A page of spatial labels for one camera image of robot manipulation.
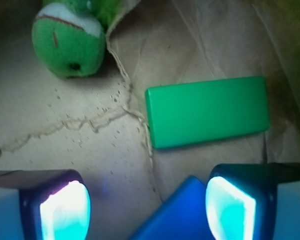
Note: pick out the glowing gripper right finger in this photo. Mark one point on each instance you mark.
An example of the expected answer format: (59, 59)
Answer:
(254, 201)

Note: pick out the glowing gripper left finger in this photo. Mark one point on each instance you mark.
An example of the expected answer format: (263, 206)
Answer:
(43, 205)

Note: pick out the blue wooden block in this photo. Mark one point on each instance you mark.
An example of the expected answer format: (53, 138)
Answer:
(181, 217)

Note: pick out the green wooden block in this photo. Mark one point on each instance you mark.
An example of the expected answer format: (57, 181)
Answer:
(197, 112)

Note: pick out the brown paper bag tray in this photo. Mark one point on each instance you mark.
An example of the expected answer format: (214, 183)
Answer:
(98, 125)

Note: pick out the green plush toy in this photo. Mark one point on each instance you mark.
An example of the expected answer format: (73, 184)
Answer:
(69, 36)

